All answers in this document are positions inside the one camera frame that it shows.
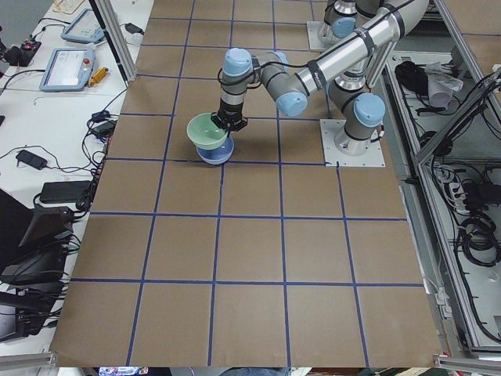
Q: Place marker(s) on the yellow handled tool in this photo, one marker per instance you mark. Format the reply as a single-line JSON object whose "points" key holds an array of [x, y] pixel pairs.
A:
{"points": [[98, 76]]}

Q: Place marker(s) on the white power strip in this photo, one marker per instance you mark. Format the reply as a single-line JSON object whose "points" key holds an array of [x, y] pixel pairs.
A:
{"points": [[456, 193]]}

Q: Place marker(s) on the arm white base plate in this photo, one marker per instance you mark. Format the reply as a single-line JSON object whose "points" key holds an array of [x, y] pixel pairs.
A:
{"points": [[341, 151], [318, 35]]}

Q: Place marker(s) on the black laptop power brick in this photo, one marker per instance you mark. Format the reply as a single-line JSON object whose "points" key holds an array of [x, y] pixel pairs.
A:
{"points": [[64, 191]]}

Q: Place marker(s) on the black bag on shelf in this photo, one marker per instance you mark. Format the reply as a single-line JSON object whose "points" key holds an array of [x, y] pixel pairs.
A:
{"points": [[412, 77]]}

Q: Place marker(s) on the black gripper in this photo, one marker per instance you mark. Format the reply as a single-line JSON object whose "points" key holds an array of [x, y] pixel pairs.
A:
{"points": [[230, 110]]}

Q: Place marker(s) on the blue bowl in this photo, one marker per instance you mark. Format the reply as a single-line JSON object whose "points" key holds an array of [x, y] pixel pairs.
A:
{"points": [[219, 155]]}

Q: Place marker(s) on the black monitor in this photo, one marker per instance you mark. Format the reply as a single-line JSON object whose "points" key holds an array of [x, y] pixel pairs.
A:
{"points": [[33, 242]]}

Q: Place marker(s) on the aluminium frame post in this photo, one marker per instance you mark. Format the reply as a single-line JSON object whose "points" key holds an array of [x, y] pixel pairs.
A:
{"points": [[108, 22]]}

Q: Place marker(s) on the black smartphone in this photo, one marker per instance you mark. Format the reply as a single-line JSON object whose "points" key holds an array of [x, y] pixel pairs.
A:
{"points": [[31, 159]]}

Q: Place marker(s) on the blue teach pendant near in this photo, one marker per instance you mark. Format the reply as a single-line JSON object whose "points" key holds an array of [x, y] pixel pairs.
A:
{"points": [[68, 70]]}

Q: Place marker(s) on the green bowl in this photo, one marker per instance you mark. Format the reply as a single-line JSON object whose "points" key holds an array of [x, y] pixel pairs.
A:
{"points": [[204, 133]]}

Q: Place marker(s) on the blue teach pendant far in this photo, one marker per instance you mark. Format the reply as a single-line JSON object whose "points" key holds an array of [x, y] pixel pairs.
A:
{"points": [[84, 29]]}

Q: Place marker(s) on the white crumpled cloth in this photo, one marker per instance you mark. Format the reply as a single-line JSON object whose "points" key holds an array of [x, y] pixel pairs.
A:
{"points": [[440, 85]]}

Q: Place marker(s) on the blue teach pendant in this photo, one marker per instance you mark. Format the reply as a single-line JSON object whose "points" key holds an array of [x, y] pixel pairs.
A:
{"points": [[84, 29], [68, 70]]}

